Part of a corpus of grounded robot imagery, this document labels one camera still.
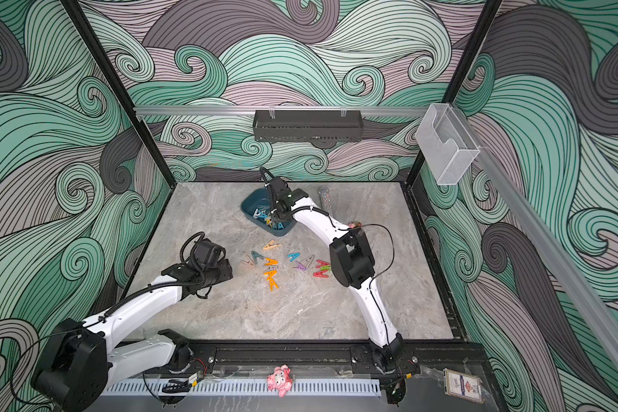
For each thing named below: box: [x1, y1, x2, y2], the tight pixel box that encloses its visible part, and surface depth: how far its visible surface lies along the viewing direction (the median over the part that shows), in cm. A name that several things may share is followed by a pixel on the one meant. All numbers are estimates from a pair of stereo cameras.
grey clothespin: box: [298, 254, 316, 269], surface depth 96 cm
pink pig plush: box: [266, 363, 293, 398], surface depth 69 cm
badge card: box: [442, 367, 484, 405], surface depth 69 cm
